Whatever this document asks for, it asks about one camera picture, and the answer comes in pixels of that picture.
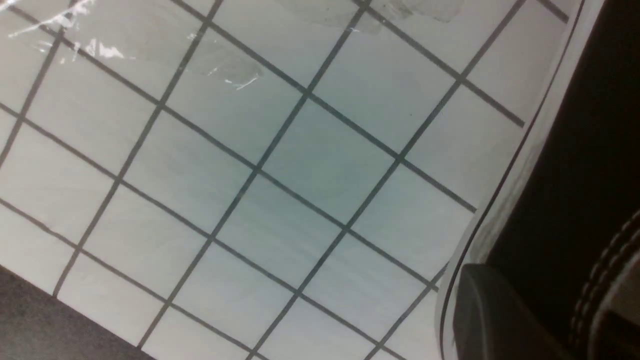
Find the black lace-up sneaker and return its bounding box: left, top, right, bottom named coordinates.
left=435, top=0, right=640, bottom=360

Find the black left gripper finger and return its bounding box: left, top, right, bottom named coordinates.
left=452, top=264, right=570, bottom=360

